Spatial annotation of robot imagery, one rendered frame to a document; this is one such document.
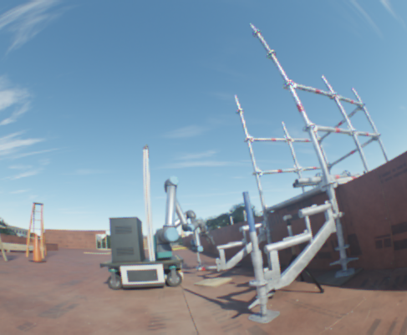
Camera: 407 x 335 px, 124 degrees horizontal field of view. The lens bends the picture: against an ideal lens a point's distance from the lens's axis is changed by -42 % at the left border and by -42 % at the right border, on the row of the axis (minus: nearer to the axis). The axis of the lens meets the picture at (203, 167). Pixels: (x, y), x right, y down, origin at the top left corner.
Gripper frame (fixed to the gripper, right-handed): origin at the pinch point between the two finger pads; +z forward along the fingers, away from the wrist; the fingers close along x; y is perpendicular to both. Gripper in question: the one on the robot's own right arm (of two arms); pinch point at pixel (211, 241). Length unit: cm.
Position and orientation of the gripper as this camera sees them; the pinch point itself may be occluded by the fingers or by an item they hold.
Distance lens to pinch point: 232.5
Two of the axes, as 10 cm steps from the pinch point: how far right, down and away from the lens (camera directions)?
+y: -8.1, 3.8, -4.6
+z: 4.6, 8.9, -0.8
